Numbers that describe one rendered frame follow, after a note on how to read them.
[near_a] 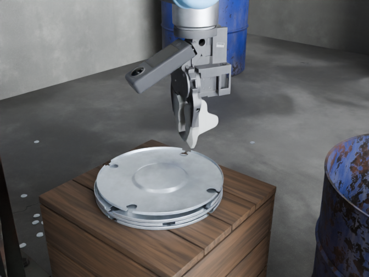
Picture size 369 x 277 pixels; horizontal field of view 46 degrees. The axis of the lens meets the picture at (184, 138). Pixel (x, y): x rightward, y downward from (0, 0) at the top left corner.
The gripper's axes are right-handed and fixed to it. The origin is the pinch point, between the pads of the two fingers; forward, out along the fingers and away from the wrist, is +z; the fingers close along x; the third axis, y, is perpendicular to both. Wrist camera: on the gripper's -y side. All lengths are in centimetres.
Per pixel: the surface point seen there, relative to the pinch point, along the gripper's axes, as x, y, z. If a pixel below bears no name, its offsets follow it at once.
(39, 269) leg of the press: 38, -28, 52
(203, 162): 18.1, 13.5, 17.4
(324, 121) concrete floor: 90, 120, 56
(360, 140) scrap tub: -2.1, 42.1, 8.5
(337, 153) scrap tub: -3.5, 34.4, 9.4
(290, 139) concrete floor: 80, 91, 56
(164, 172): 16.8, 2.5, 16.8
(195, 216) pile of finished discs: 0.5, 2.6, 18.5
